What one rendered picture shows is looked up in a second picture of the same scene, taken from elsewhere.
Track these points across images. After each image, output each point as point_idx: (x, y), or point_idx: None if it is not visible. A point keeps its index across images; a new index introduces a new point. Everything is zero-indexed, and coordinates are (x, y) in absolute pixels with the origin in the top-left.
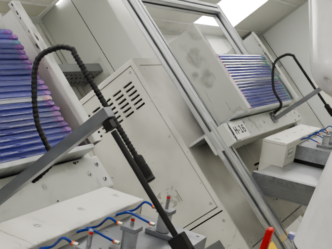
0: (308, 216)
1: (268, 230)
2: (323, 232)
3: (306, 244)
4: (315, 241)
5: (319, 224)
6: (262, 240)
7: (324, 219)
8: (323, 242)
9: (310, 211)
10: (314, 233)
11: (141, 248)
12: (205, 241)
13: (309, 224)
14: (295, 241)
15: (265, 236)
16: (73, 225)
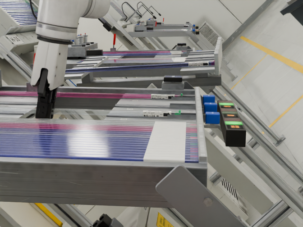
0: (40, 4)
1: (34, 54)
2: (48, 7)
3: (42, 16)
4: (45, 13)
5: (45, 4)
6: (33, 61)
7: (46, 1)
8: (48, 11)
9: (40, 1)
10: (44, 9)
11: None
12: (1, 73)
13: (41, 6)
14: (37, 19)
15: (34, 58)
16: None
